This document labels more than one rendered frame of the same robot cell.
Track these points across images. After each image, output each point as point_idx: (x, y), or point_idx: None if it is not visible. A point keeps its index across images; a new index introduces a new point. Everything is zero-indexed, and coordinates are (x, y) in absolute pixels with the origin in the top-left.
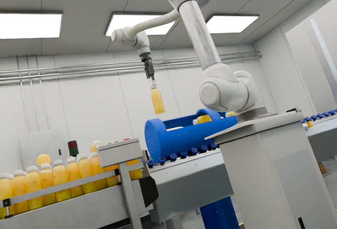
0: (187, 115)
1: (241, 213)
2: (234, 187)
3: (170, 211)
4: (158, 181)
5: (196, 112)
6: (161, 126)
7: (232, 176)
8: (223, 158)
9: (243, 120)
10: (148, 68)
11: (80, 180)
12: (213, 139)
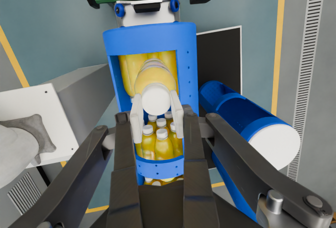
0: (183, 138)
1: (82, 76)
2: (72, 81)
3: None
4: (116, 17)
5: (180, 158)
6: (106, 47)
7: (64, 84)
8: (61, 88)
9: (9, 123)
10: (121, 166)
11: None
12: None
